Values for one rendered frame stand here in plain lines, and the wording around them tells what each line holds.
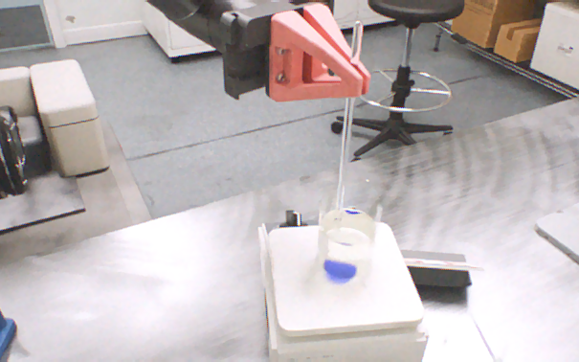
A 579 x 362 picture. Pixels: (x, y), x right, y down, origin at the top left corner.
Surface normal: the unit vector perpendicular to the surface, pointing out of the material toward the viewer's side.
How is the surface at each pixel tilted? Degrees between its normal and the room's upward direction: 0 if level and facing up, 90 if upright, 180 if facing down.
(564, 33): 92
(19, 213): 0
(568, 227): 0
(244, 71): 90
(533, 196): 0
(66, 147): 90
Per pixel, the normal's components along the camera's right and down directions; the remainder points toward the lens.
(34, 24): 0.47, 0.53
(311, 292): 0.03, -0.81
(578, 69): -0.89, 0.29
